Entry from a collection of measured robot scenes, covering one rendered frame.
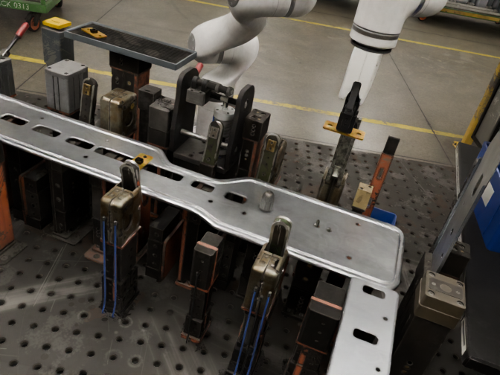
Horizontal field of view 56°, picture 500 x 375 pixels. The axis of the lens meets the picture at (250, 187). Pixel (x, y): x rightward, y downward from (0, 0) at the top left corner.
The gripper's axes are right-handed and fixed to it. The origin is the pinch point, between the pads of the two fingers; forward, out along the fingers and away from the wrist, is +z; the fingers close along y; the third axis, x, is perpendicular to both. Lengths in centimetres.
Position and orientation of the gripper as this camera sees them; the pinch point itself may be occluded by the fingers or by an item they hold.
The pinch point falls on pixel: (347, 119)
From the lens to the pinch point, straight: 97.0
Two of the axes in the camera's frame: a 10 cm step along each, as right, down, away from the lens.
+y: -3.3, 5.0, -8.0
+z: -1.6, 8.1, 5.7
